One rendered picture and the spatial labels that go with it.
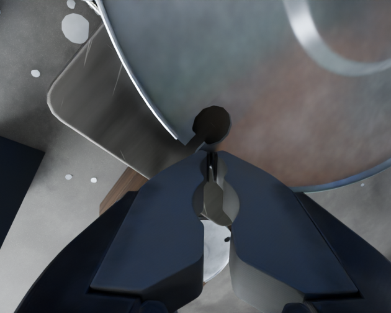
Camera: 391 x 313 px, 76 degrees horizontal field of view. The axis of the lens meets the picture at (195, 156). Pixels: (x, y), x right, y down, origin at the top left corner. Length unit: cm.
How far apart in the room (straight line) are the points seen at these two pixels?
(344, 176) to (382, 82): 7
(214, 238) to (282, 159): 65
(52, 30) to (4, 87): 22
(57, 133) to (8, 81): 20
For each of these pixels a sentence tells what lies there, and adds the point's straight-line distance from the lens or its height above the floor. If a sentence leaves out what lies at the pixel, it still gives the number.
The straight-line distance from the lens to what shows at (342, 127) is 19.
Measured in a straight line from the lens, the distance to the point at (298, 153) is 18.
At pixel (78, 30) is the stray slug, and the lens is 25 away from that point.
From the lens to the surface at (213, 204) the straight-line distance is 17.
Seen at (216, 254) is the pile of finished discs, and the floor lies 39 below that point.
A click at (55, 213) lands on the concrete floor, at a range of 115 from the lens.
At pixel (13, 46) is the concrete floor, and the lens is 94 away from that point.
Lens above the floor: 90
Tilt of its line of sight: 57 degrees down
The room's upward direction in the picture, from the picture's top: 146 degrees clockwise
